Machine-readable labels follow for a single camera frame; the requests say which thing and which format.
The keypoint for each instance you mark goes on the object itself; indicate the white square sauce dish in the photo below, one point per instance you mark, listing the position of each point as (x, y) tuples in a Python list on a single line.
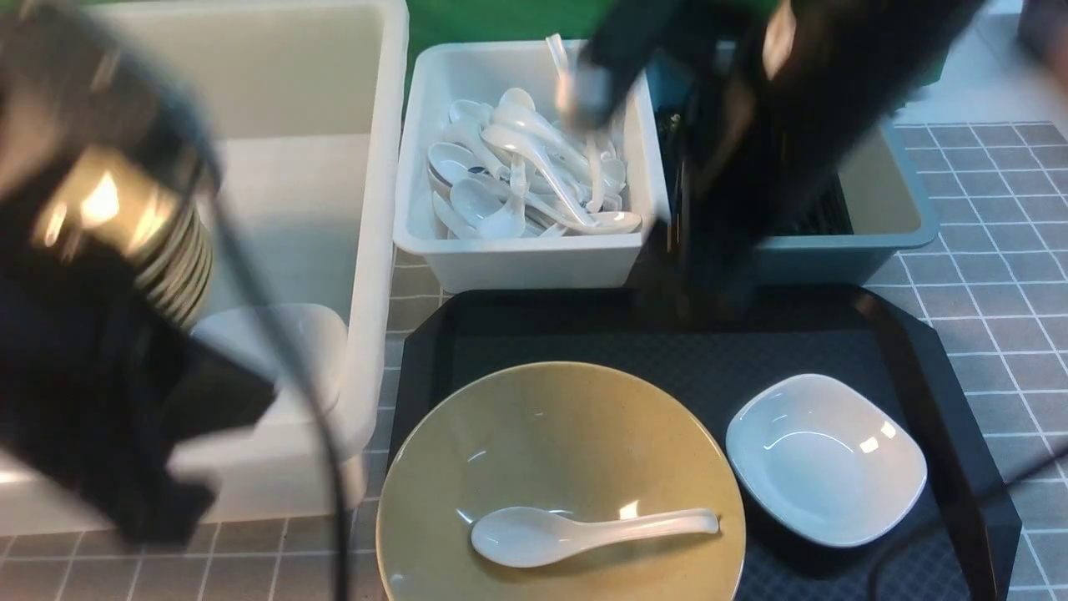
[(825, 462)]

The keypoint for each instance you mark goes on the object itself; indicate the black serving tray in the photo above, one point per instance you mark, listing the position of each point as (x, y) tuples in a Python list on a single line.
[(961, 542)]

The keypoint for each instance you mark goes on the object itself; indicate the pile of black chopsticks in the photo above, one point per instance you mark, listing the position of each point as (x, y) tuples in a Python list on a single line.
[(828, 215)]

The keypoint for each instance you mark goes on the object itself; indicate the green cloth backdrop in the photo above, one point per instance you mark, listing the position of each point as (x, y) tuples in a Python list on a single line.
[(492, 21)]

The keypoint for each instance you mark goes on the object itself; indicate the white soup spoon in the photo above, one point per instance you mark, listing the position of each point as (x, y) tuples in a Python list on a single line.
[(527, 538)]

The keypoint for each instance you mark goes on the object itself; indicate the white sauce dish in tub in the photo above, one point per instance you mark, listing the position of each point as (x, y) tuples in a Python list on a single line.
[(320, 337)]

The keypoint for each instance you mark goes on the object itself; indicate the large white plastic tub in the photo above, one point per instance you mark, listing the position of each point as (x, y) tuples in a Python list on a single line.
[(315, 212)]

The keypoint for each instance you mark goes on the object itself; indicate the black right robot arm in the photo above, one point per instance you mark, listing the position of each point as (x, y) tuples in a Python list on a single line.
[(780, 99)]

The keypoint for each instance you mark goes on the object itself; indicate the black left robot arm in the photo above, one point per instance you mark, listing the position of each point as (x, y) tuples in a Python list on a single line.
[(99, 386)]

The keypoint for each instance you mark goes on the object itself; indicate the stack of tan bowls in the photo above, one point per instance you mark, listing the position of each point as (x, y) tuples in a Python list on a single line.
[(175, 277)]

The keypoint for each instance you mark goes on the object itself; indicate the pile of white spoons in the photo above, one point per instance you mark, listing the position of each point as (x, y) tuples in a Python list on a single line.
[(503, 171)]

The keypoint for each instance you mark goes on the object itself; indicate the tan noodle bowl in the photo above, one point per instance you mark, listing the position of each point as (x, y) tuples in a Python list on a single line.
[(588, 442)]

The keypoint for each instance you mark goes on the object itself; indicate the top tan stacked bowl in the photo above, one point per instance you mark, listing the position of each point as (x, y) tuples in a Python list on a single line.
[(107, 198)]

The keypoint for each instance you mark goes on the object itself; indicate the white spoon bin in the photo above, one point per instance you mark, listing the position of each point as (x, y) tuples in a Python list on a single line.
[(484, 71)]

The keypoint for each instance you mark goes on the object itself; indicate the blue-grey chopstick bin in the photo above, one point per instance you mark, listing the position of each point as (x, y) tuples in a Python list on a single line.
[(893, 192)]

